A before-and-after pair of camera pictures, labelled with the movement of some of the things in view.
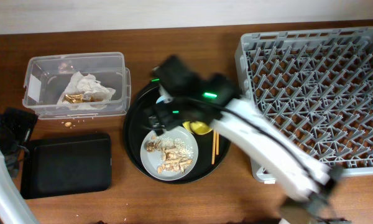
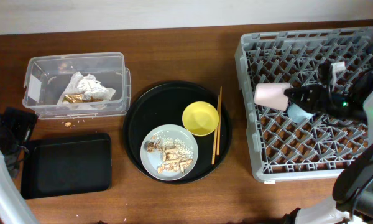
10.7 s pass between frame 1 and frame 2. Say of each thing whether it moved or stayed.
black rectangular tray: stayed
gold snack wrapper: stayed
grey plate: stayed
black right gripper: moved
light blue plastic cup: moved
